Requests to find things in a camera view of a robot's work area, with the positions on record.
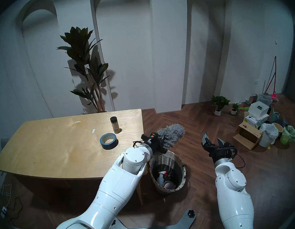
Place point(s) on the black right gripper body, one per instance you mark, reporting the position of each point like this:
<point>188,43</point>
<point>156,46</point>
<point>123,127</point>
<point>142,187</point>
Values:
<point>223,151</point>

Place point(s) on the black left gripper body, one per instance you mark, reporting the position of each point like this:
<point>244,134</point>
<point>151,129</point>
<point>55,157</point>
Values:
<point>154,142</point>

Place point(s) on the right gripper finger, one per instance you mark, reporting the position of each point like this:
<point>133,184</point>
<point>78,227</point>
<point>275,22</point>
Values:
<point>221,143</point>
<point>206,140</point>

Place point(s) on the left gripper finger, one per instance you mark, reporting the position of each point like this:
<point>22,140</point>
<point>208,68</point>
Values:
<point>165,147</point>

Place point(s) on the grey fluffy duster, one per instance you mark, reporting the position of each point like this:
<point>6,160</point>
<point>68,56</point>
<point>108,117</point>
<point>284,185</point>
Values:
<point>174,133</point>

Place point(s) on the spice jar with black lid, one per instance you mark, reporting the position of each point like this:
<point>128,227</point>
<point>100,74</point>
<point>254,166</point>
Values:
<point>115,126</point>

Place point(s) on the blue tape roll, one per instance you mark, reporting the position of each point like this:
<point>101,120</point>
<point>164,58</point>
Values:
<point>108,144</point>

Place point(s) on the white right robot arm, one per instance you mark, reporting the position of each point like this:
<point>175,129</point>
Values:
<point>233,197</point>

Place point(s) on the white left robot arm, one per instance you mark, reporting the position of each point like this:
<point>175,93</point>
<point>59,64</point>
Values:
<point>112,191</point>

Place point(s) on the woven wicker basket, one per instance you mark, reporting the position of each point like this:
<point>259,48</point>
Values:
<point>179,163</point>

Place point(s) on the open brown cardboard box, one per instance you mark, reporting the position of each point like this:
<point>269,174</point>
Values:
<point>249,133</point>

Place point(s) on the white spray bottle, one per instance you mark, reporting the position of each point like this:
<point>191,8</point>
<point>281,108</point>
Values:
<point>160,178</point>

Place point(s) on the white box with yellow label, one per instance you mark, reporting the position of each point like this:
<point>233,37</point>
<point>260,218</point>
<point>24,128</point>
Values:
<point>251,120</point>

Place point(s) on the tiny potted plant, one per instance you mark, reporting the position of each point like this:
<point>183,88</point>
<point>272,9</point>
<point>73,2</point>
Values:
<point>234,108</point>

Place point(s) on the bushy small potted plant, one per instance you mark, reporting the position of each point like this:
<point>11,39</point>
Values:
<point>220,101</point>

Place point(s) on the open white box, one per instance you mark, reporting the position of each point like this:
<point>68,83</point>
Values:
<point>256,110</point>

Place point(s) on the white plastic bag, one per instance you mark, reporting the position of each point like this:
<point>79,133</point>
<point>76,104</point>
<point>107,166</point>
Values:
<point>268,132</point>

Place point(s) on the beige bucket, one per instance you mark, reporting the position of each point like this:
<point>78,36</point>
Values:
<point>279,127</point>

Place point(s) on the teal watering can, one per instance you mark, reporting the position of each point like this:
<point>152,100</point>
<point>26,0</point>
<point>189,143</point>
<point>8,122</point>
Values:
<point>276,116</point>

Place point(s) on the clear plastic storage box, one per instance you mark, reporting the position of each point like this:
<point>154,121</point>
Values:
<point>264,99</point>

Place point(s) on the wooden table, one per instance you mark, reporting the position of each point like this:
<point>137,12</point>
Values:
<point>51,147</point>

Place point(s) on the tall potted leafy plant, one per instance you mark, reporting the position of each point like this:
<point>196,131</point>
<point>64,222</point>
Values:
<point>80,47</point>

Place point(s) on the white power strip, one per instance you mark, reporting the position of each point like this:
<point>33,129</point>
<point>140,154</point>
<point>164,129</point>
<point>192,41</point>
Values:
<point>3,212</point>

